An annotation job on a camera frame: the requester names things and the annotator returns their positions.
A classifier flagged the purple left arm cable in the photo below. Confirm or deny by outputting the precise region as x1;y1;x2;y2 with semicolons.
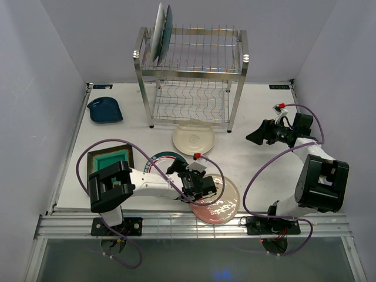
75;138;227;270

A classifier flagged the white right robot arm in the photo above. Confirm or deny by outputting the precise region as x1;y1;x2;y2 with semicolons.
246;113;350;235

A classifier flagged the square black teal plate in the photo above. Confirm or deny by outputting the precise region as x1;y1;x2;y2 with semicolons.
87;145;135;176

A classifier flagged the stainless steel dish rack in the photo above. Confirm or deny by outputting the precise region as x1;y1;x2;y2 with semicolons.
133;27;250;133

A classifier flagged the cream bear plate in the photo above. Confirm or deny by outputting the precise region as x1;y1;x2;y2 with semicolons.
172;120;216;156

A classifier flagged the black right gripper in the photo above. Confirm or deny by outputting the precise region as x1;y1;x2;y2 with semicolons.
246;117;295;145

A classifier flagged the cream and pink branch plate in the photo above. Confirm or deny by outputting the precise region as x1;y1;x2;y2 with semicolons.
189;177;240;224

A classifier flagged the red and teal plate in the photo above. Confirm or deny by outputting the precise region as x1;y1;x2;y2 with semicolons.
150;3;165;63

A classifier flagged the aluminium front rail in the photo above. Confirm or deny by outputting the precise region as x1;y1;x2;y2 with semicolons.
34;212;353;239

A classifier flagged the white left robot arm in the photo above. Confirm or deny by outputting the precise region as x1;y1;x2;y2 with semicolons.
88;159;217;235

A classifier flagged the left blue table label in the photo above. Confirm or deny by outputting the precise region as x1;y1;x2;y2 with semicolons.
93;84;113;89

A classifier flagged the dark blue irregular dish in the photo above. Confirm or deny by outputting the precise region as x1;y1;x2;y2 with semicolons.
86;97;123;123

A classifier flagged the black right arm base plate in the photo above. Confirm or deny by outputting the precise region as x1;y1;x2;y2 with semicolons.
245;216;301;235

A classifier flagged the dark teal blossom plate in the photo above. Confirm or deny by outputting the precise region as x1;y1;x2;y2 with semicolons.
157;5;173;66

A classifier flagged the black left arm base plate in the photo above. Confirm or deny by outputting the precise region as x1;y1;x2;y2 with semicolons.
90;217;143;237

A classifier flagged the white green red rimmed plate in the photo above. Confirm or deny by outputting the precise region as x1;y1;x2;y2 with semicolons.
143;151;187;174

